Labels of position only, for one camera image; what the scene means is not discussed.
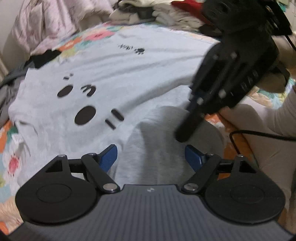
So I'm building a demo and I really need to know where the light grey sweatshirt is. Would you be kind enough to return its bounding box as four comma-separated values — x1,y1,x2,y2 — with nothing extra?
7,22,225,204

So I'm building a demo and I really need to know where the white sleeved forearm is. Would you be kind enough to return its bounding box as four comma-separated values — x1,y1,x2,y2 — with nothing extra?
218,83,296,137

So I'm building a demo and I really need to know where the white folded clothes pile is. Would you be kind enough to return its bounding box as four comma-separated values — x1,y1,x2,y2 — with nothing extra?
109,1,205,32

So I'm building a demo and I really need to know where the floral bed quilt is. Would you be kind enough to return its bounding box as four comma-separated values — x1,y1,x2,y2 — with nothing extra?
0,19,296,235

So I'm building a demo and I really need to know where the dark brown folded garment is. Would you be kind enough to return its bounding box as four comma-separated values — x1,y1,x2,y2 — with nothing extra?
199,24,222,38

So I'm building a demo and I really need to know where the red folded garment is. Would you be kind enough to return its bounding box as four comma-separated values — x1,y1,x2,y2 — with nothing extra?
171,0,211,25

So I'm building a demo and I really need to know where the grey polo shirt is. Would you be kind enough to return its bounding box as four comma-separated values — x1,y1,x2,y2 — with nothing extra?
0,85,19,127

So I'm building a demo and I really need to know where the dark grey garment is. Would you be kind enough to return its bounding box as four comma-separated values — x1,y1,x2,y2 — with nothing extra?
1,62,35,88

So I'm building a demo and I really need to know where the black garment on bed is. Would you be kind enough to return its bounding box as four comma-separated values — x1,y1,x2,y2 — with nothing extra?
29,50,62,69

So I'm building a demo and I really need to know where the pink floral blanket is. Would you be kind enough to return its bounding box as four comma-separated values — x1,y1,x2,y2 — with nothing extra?
11,0,117,55

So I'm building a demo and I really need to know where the black cable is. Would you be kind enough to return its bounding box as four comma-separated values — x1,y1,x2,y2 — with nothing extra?
229,34,296,155

